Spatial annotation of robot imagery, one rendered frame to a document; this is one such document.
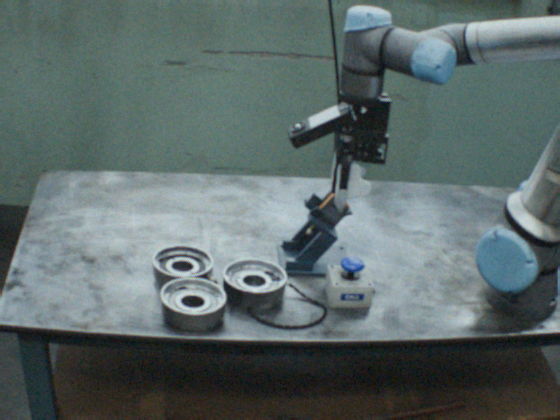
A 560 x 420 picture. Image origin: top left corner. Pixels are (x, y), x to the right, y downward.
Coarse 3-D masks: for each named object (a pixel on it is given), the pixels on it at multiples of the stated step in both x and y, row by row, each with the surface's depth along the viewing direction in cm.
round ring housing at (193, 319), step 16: (176, 288) 137; (192, 288) 138; (208, 288) 138; (176, 304) 133; (192, 304) 137; (208, 304) 134; (224, 304) 133; (176, 320) 130; (192, 320) 130; (208, 320) 131
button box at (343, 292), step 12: (336, 276) 142; (348, 276) 142; (360, 276) 143; (336, 288) 139; (348, 288) 140; (360, 288) 140; (372, 288) 140; (336, 300) 140; (348, 300) 141; (360, 300) 141
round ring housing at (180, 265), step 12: (156, 252) 144; (168, 252) 147; (180, 252) 147; (192, 252) 148; (204, 252) 146; (156, 264) 143; (168, 264) 143; (180, 264) 146; (192, 264) 145; (156, 276) 141; (168, 276) 139; (180, 276) 138; (192, 276) 139; (204, 276) 140
